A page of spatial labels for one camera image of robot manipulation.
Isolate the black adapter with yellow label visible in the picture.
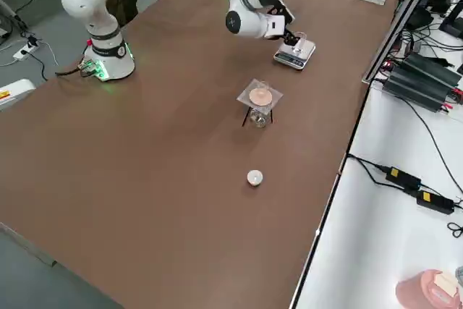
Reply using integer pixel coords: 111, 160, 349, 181
385, 166, 422, 190
415, 189, 455, 215

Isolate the black tripod stand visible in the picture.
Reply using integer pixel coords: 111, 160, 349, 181
241, 104, 275, 128

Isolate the aluminium frame post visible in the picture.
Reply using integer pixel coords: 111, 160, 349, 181
361, 0, 445, 84

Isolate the small glass beaker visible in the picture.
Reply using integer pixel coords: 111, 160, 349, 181
290, 31, 309, 54

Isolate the white power strip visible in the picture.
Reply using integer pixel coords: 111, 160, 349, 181
13, 43, 40, 61

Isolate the black finned power supply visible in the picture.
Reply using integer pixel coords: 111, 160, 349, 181
383, 64, 457, 113
402, 51, 463, 88

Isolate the silver digital balance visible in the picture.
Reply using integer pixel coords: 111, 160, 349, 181
273, 33, 316, 71

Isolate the black power supply cable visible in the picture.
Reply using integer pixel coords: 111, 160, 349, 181
396, 95, 463, 194

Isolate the glass alcohol lamp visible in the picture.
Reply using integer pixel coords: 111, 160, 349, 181
249, 106, 271, 129

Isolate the pink plastic container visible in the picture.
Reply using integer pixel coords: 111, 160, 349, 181
395, 268, 463, 309

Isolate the white control box with label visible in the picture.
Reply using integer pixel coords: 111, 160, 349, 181
0, 79, 36, 111

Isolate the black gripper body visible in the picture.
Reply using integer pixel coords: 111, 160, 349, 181
268, 0, 296, 31

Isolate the black adapter cable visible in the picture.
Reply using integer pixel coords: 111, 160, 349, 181
347, 155, 406, 190

